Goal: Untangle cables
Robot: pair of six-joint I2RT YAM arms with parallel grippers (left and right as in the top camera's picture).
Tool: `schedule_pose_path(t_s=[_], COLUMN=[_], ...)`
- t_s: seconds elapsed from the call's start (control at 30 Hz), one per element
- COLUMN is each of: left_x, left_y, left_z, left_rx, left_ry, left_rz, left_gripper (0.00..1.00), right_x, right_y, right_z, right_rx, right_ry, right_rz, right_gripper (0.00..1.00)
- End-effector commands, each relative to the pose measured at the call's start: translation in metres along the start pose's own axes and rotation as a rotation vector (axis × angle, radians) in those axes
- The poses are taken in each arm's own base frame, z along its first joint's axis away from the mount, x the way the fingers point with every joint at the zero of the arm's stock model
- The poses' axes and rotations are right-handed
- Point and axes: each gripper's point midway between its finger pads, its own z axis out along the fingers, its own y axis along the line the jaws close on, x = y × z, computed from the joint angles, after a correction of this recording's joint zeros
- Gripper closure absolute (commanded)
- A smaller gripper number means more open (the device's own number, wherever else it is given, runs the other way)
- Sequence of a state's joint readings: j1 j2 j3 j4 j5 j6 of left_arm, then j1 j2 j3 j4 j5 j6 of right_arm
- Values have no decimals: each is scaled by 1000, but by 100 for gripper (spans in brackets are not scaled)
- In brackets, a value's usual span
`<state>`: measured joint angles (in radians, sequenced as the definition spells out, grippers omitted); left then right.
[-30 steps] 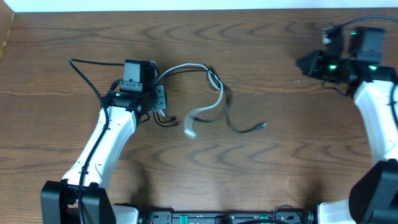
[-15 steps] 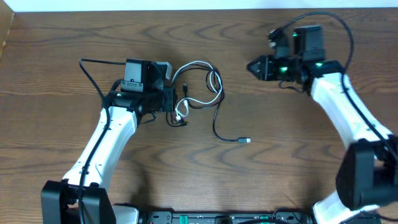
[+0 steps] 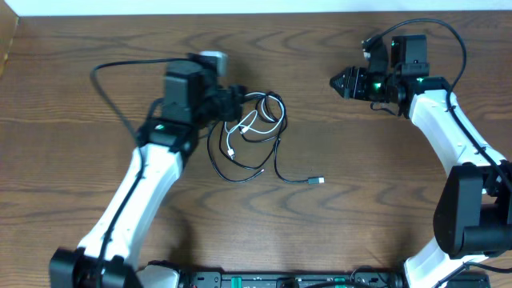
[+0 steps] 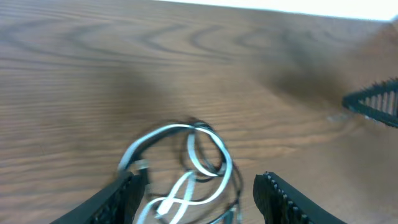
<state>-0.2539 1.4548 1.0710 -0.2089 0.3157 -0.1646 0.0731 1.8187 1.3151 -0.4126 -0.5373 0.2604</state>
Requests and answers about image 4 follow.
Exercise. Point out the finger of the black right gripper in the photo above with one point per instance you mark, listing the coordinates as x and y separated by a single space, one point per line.
377 102

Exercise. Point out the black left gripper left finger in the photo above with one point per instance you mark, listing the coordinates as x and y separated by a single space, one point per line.
117 203

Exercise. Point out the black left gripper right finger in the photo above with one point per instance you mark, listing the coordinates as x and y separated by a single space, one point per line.
281 203

